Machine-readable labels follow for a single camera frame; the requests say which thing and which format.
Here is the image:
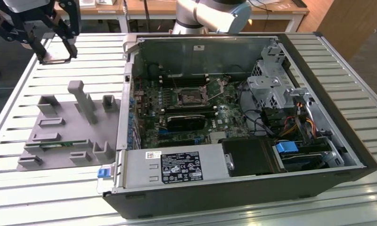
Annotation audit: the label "silver chipset heat sink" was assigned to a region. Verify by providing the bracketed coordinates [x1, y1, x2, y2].
[210, 131, 229, 142]

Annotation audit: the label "green motherboard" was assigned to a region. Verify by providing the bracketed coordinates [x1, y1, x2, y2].
[131, 74, 251, 149]

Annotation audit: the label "black RAM slot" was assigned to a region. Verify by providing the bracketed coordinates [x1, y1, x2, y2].
[165, 111, 214, 117]
[161, 75, 207, 83]
[165, 106, 213, 113]
[161, 81, 209, 89]

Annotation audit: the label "grey plastic parts rack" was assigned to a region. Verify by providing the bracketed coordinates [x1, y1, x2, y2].
[15, 80, 122, 171]

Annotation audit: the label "wooden cabinet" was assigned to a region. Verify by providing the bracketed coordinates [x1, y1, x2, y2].
[315, 0, 377, 61]

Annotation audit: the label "thin metal locking lever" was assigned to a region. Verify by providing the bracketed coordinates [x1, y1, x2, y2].
[206, 90, 229, 101]

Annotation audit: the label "wooden desk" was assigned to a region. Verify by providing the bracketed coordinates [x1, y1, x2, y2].
[54, 0, 310, 33]

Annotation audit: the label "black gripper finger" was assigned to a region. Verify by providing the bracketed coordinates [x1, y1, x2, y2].
[0, 13, 49, 65]
[51, 0, 81, 59]

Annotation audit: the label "open black PC case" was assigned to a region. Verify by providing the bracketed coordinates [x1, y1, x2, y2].
[95, 32, 377, 221]

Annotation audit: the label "orange and yellow wire bundle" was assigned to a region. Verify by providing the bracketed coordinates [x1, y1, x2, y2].
[278, 114, 319, 138]

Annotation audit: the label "silver power supply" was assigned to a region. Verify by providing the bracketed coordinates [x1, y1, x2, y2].
[111, 143, 230, 189]

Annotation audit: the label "blue plastic case latch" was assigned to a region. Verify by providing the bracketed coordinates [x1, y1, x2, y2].
[97, 165, 113, 180]

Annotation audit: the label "blue disk carrier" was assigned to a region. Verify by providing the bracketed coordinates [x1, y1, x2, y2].
[274, 140, 299, 155]

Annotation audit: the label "metal socket cover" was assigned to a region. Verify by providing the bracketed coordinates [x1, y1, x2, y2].
[217, 77, 233, 94]

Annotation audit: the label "black graphics card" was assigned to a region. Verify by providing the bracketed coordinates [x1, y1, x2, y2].
[165, 114, 207, 132]

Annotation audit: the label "CPU socket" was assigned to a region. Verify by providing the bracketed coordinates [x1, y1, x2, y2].
[174, 88, 209, 108]

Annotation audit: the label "silver metal drive cage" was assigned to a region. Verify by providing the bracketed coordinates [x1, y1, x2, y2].
[245, 44, 303, 109]

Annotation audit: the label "green RAM stick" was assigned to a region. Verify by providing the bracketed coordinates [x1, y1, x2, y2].
[39, 140, 89, 149]

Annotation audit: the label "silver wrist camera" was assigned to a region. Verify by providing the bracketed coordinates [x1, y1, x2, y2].
[2, 0, 53, 14]

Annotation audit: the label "black wire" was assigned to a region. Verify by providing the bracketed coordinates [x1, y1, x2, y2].
[239, 107, 275, 138]

